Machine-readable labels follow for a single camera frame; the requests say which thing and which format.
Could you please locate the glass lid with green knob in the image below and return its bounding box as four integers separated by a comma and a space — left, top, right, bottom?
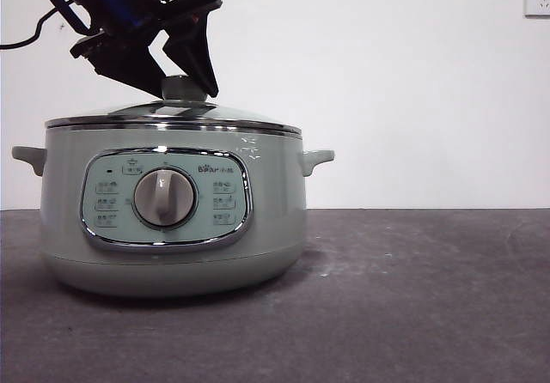
44, 75, 305, 137

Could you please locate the black cable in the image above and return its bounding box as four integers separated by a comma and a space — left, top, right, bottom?
0, 0, 94, 51

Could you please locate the pale green electric cooking pot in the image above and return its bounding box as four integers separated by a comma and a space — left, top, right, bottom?
11, 125, 337, 300

